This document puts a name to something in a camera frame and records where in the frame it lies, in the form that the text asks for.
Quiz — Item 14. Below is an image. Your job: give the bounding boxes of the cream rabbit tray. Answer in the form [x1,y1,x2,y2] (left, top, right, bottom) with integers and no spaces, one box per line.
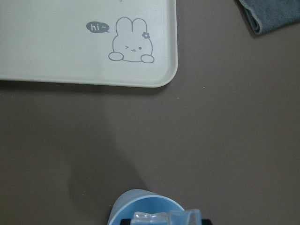
[0,0,178,88]

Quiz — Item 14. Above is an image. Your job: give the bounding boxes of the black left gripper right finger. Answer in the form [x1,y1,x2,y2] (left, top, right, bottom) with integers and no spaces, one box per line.
[202,218,211,225]

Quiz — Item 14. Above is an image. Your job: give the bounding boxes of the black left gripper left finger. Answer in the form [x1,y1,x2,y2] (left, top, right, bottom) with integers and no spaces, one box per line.
[120,218,131,225]

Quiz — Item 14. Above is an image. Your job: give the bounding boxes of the light blue plastic cup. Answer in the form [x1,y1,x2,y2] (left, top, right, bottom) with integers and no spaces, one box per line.
[107,189,184,225]

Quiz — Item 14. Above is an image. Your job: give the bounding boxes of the grey folded cloth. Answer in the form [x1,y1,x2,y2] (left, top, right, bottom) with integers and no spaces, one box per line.
[240,0,300,35]

